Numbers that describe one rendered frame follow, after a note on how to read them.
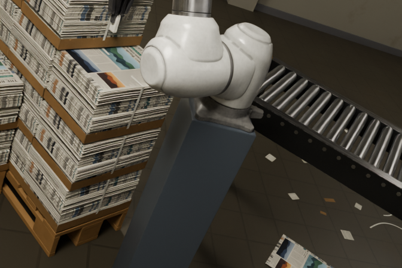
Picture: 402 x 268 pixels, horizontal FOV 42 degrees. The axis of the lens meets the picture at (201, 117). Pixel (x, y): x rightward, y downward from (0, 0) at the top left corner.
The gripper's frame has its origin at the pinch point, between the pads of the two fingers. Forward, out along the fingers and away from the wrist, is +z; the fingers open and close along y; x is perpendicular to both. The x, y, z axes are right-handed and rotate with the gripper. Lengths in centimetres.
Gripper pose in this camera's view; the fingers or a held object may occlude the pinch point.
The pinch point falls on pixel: (114, 22)
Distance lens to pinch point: 197.3
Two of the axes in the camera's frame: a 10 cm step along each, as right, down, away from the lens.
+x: 6.6, 5.7, -5.0
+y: -6.7, 1.5, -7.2
